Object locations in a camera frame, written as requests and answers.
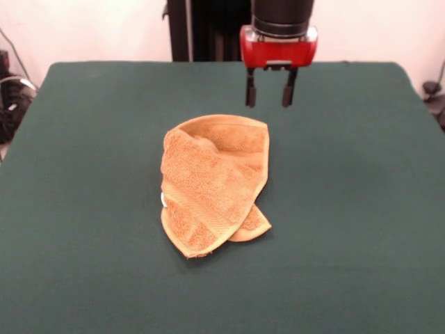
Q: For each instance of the dark green table cloth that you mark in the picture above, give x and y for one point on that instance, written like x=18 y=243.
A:
x=87 y=174

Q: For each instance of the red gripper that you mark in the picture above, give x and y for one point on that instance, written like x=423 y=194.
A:
x=278 y=50

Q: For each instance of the thin grey pole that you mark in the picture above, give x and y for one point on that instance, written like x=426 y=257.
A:
x=15 y=52

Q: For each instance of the grey pedestal leg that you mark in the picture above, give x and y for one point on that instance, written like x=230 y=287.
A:
x=434 y=97

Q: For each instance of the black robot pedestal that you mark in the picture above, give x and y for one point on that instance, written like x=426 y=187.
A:
x=208 y=31

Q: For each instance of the orange terry towel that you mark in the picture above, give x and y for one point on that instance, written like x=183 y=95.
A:
x=208 y=181

